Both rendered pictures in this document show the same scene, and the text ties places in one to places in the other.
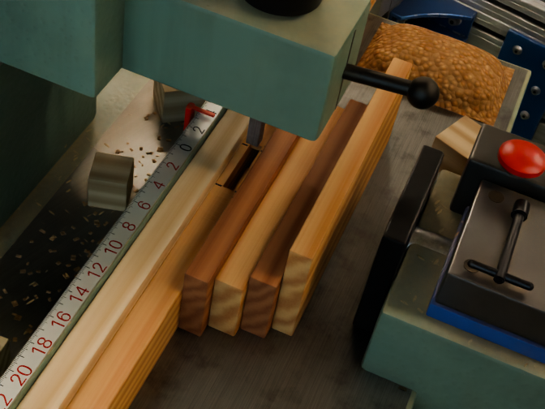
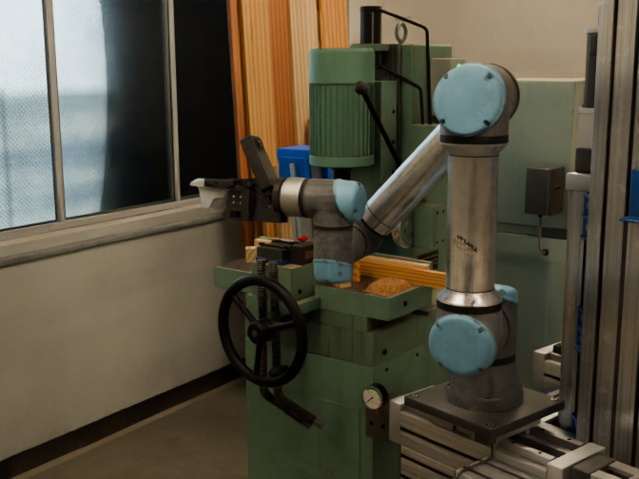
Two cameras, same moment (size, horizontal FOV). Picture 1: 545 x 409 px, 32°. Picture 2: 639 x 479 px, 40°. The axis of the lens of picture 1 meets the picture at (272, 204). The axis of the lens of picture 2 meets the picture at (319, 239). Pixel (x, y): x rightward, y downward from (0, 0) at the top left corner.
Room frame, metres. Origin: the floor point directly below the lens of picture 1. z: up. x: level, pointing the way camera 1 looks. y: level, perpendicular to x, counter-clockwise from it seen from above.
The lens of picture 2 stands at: (1.41, -2.18, 1.46)
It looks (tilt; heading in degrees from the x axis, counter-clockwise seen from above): 11 degrees down; 114
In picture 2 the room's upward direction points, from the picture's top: straight up
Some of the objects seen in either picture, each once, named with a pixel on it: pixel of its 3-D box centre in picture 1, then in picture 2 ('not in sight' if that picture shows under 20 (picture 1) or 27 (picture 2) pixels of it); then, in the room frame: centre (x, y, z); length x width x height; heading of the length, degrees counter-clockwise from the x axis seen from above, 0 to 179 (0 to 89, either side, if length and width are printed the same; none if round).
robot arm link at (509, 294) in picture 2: not in sight; (485, 316); (1.03, -0.56, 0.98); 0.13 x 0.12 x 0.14; 90
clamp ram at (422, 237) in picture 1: (441, 256); not in sight; (0.42, -0.11, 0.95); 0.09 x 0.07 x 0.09; 166
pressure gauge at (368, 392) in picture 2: not in sight; (376, 399); (0.69, -0.25, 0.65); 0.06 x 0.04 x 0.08; 166
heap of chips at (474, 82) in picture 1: (439, 59); (388, 283); (0.67, -0.11, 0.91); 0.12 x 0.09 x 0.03; 76
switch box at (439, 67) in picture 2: not in sight; (448, 86); (0.70, 0.30, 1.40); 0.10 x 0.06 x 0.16; 76
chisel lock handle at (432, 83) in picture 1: (388, 79); not in sight; (0.47, -0.05, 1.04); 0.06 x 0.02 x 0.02; 76
